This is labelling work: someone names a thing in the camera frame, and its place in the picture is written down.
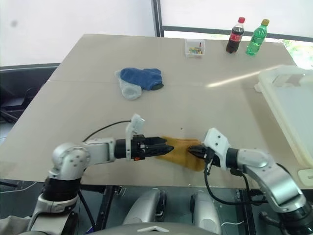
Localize small clear plastic box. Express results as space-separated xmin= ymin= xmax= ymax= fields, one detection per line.
xmin=184 ymin=38 xmax=206 ymax=59

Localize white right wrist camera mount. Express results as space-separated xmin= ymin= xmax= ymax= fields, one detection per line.
xmin=203 ymin=127 xmax=232 ymax=170

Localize mustard yellow sock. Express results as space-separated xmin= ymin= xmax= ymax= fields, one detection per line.
xmin=155 ymin=135 xmax=206 ymax=172

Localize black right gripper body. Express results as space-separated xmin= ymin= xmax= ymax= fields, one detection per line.
xmin=201 ymin=145 xmax=221 ymax=167

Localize cola bottle red cap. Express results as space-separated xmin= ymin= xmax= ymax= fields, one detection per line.
xmin=225 ymin=16 xmax=246 ymax=54

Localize green soda bottle yellow cap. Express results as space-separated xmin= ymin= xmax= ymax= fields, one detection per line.
xmin=245 ymin=19 xmax=270 ymax=56

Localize dark window frame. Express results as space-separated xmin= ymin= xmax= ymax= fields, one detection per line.
xmin=151 ymin=0 xmax=313 ymax=43

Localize grey rounded robot leg shell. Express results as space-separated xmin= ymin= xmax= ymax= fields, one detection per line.
xmin=122 ymin=189 xmax=168 ymax=226
xmin=190 ymin=190 xmax=223 ymax=235

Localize white floor cable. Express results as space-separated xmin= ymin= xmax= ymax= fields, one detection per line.
xmin=221 ymin=220 xmax=246 ymax=227

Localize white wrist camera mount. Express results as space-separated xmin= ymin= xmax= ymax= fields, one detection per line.
xmin=203 ymin=127 xmax=232 ymax=170
xmin=125 ymin=113 xmax=146 ymax=161

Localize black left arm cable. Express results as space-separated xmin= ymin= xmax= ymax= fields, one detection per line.
xmin=82 ymin=119 xmax=132 ymax=143

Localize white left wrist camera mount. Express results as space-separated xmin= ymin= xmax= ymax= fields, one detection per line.
xmin=125 ymin=113 xmax=146 ymax=161

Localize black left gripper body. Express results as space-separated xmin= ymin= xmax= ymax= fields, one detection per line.
xmin=133 ymin=134 xmax=150 ymax=161

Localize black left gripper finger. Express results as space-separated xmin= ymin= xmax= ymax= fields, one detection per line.
xmin=149 ymin=144 xmax=175 ymax=158
xmin=149 ymin=136 xmax=168 ymax=146

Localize small colourful items pile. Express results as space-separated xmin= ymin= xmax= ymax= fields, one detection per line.
xmin=188 ymin=42 xmax=203 ymax=54

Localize grey trouser leg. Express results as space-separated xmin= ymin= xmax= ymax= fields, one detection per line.
xmin=0 ymin=215 xmax=34 ymax=234

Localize grey robot torso white chevron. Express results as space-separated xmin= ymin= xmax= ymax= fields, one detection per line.
xmin=92 ymin=222 xmax=219 ymax=235

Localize black furniture beside table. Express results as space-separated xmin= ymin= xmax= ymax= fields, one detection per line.
xmin=0 ymin=63 xmax=62 ymax=123

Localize white plastic bin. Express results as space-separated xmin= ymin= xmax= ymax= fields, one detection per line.
xmin=254 ymin=64 xmax=313 ymax=183

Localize dark blue sock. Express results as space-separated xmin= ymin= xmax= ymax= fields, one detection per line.
xmin=120 ymin=67 xmax=154 ymax=91
xmin=142 ymin=68 xmax=164 ymax=91

